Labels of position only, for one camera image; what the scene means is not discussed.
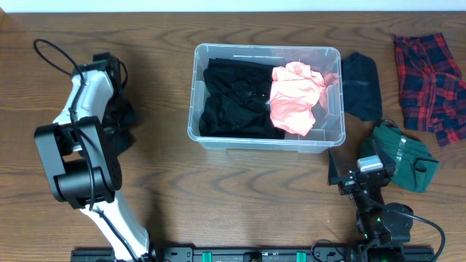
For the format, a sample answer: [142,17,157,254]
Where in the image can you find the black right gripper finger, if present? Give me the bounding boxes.
[372,140,396,175]
[328,149,340,186]

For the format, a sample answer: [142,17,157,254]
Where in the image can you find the black banded cloth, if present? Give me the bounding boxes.
[102,97,138,156]

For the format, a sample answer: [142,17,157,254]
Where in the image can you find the salmon pink garment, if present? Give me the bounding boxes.
[269,61,339,136]

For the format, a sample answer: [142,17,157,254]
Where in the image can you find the large black garment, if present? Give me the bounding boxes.
[199,58,285,140]

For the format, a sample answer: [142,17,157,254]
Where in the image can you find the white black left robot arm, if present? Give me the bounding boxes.
[34,65,157,261]

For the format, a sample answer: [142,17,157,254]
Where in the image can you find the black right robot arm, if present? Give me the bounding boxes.
[328,141,413,261]

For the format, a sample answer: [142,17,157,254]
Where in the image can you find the green banded folded cloth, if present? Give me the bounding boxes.
[359,121,440,193]

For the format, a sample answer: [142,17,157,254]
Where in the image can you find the small black folded cloth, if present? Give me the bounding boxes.
[341,52,383,122]

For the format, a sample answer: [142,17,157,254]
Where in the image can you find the red plaid cloth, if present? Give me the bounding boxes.
[394,33,465,147]

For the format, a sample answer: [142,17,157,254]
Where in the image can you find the clear plastic storage bin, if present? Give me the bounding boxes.
[187,43,346,154]

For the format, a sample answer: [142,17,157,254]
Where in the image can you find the black mounting rail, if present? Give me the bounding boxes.
[70,246,436,262]

